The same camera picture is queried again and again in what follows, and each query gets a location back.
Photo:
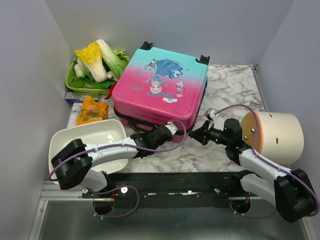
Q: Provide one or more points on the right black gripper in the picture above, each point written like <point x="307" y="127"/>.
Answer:
<point x="202" y="134"/>

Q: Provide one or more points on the purple white box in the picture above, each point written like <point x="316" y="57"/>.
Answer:
<point x="79" y="97"/>

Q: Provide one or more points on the pink and teal kids suitcase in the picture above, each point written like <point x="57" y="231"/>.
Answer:
<point x="159" y="85"/>

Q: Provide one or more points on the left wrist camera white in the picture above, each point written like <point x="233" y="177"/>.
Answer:
<point x="171" y="127"/>

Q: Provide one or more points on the white rectangular plastic tub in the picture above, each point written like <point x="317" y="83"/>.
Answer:
<point x="102" y="132"/>

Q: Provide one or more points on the white mushroom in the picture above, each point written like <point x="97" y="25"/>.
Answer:
<point x="110" y="75"/>

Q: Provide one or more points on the orange snack bag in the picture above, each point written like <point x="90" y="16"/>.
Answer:
<point x="92" y="111"/>

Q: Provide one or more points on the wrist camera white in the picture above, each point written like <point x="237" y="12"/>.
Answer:
<point x="211" y="114"/>
<point x="171" y="127"/>

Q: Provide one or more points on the cream cylindrical bucket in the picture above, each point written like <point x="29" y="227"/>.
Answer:
<point x="276" y="136"/>

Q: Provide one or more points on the yellow napa cabbage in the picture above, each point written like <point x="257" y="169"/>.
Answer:
<point x="91" y="57"/>

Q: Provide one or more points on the white green bok choy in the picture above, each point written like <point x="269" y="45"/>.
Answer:
<point x="116" y="60"/>

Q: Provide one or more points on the aluminium frame rail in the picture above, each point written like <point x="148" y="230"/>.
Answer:
<point x="51" y="192"/>

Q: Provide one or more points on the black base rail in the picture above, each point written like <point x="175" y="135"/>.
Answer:
<point x="175" y="190"/>

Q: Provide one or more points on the green vegetable tray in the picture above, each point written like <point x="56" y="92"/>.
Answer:
<point x="86" y="84"/>

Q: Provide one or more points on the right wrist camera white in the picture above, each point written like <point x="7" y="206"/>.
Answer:
<point x="211" y="114"/>

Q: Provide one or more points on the red chili pepper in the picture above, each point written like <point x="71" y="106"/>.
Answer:
<point x="110" y="91"/>

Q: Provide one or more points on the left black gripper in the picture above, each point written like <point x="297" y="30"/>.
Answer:
<point x="150" y="131"/>

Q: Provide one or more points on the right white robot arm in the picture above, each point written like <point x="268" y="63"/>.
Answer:
<point x="290" y="191"/>

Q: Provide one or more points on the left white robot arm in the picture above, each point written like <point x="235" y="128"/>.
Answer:
<point x="73" y="164"/>

